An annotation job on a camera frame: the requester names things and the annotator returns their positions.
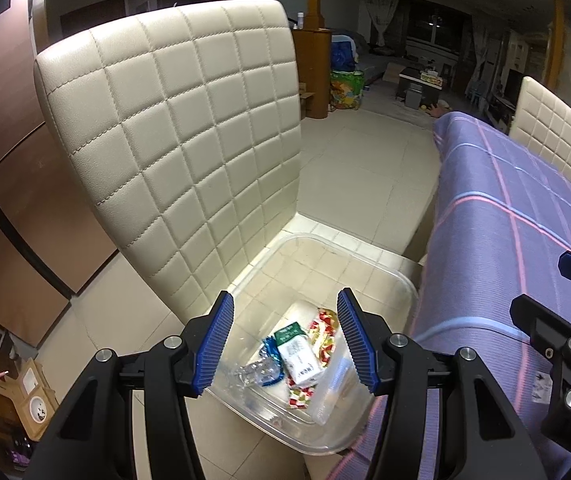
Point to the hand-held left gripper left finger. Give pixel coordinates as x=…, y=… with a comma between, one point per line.
x=213, y=345

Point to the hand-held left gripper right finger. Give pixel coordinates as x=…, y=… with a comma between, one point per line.
x=360, y=345

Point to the red gold snack wrapper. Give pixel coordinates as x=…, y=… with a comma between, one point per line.
x=323, y=335

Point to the clear plastic tray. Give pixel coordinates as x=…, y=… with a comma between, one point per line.
x=335, y=390

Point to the clear blue plastic wrapper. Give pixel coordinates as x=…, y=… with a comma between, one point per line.
x=255, y=375

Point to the blue foil wrapper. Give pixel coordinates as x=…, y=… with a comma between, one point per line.
x=269, y=347

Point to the white green tissue packet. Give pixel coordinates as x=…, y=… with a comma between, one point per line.
x=300, y=355

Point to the clear plastic bin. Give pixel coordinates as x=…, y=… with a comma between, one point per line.
x=315, y=260

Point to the purple plaid tablecloth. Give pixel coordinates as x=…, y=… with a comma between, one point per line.
x=490, y=210

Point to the cream quilted chair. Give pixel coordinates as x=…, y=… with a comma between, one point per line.
x=550, y=130
x=165, y=135

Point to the small cardboard box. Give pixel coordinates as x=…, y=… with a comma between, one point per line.
x=35, y=400

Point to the patterned curtain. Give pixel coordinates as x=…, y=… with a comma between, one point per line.
x=380, y=15
x=483, y=55

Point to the low coffee table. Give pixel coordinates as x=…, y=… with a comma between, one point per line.
x=420, y=82

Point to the pile of cardboard boxes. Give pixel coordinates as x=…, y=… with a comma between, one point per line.
x=307, y=100

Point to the colourful printed bag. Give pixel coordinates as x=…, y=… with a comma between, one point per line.
x=346, y=91

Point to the brown panel door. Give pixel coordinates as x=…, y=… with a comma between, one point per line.
x=15, y=160

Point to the grey sofa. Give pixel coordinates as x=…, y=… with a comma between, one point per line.
x=375, y=60

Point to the dark window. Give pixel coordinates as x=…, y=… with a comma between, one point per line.
x=435, y=25

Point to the wooden cabinet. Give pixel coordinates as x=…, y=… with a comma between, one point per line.
x=313, y=60

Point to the blue bag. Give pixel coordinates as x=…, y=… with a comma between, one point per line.
x=343, y=55

